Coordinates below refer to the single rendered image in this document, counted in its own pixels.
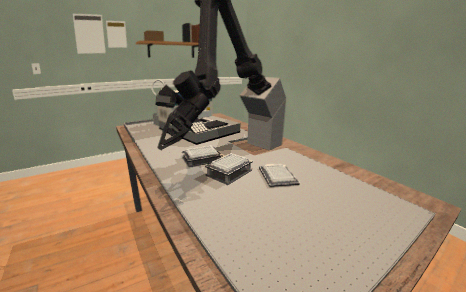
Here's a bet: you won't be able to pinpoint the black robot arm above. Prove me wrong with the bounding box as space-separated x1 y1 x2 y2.
155 0 272 117

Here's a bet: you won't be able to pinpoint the white well plate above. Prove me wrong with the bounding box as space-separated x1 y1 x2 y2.
264 164 294 182
186 146 218 158
211 153 247 171

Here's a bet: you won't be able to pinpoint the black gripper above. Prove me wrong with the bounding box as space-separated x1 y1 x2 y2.
157 105 200 150

